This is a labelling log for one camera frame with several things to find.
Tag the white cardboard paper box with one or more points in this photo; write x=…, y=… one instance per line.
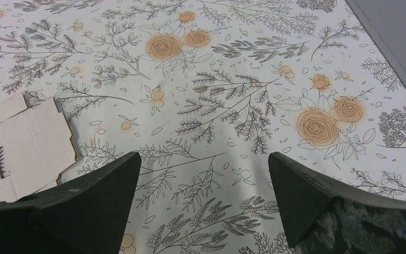
x=35, y=147

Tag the floral patterned table cloth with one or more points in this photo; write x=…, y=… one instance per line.
x=205, y=91

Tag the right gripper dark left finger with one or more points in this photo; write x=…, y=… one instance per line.
x=85, y=215

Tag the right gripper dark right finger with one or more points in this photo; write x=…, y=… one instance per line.
x=320, y=214

